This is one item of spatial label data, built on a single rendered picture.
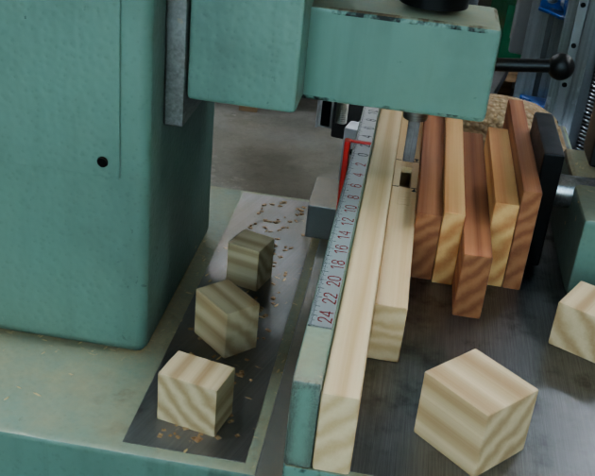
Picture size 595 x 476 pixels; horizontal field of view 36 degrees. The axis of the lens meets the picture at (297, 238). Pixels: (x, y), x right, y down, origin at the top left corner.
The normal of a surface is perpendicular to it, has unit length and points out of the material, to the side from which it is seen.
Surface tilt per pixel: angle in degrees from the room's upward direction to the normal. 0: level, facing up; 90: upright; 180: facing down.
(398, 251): 0
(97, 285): 90
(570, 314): 90
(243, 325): 90
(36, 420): 0
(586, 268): 90
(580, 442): 0
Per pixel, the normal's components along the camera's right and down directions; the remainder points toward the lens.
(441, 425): -0.77, 0.23
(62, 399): 0.09, -0.88
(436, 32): -0.14, 0.45
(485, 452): 0.62, 0.41
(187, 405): -0.36, 0.40
